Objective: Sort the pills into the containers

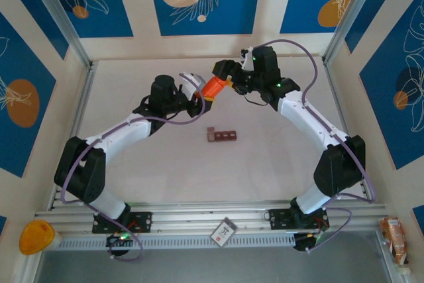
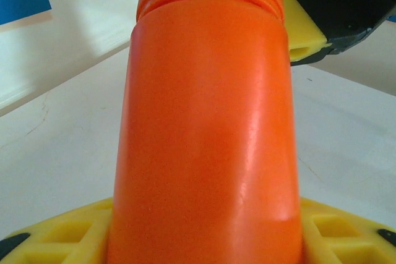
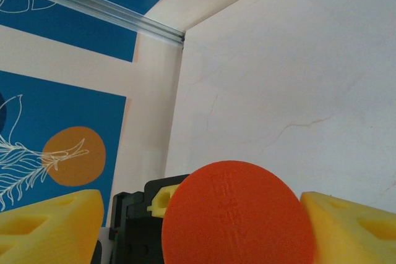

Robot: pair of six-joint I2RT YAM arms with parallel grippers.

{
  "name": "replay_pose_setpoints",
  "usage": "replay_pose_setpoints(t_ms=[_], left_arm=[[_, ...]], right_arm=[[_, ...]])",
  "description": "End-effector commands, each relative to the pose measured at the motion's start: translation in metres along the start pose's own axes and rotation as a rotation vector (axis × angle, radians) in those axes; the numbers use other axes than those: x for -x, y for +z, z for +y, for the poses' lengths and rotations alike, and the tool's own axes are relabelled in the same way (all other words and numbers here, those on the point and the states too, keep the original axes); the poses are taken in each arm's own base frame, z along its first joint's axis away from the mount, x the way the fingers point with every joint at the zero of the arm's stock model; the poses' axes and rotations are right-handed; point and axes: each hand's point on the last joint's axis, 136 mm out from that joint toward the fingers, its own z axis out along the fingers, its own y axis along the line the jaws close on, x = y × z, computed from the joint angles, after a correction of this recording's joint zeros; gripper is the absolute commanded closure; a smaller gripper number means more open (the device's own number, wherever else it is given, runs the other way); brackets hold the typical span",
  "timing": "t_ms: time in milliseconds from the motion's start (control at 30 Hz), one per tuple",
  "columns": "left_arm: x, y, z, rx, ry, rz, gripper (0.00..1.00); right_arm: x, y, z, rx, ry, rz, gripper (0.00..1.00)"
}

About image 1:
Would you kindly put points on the right black controller board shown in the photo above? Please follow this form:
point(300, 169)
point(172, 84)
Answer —
point(303, 243)

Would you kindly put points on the orange pill bottle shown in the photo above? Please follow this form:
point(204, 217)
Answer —
point(213, 87)

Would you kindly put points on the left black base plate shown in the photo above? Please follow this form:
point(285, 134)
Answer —
point(142, 221)

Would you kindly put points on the right aluminium corner post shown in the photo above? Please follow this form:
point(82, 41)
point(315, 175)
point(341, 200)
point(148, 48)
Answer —
point(346, 14)

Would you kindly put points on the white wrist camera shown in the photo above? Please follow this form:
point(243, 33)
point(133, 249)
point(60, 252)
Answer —
point(247, 59)
point(190, 85)

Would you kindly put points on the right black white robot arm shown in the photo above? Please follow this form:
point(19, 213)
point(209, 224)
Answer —
point(338, 163)

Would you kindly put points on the dark red pill organizer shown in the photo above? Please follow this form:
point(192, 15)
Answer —
point(225, 136)

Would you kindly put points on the right aluminium side rail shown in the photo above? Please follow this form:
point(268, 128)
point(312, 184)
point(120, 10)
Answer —
point(332, 81)

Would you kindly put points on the aluminium cross rails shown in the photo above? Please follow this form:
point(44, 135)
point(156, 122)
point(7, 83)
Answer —
point(198, 216)

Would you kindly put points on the black controller board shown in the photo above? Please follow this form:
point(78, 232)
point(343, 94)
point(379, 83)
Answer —
point(303, 243)
point(116, 240)

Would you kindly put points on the aluminium corner post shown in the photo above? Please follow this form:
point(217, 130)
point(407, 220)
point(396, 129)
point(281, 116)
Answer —
point(59, 14)
point(346, 14)

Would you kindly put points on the left black controller board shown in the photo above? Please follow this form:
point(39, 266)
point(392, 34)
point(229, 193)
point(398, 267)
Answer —
point(116, 240)

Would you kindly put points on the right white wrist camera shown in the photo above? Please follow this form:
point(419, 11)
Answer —
point(247, 59)

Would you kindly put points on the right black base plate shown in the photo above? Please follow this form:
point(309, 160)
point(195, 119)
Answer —
point(280, 219)

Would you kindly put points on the left aluminium corner post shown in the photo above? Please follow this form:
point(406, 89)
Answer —
point(59, 14)

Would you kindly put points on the white card with red mark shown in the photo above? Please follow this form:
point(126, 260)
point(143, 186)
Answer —
point(224, 231)

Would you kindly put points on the orange dome lamp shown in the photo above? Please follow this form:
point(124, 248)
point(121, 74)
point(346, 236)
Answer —
point(34, 238)

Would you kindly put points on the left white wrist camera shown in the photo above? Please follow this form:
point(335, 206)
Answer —
point(190, 85)

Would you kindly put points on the brown snack packet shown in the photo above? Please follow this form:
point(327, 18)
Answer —
point(394, 240)

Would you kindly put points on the left aluminium side rail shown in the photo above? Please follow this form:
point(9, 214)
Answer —
point(77, 120)

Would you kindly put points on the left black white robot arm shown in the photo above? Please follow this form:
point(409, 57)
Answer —
point(83, 170)

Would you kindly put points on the aluminium side rail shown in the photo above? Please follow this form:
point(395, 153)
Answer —
point(332, 81)
point(77, 120)

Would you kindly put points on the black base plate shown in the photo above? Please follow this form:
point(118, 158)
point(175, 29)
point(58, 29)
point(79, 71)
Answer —
point(142, 221)
point(280, 219)

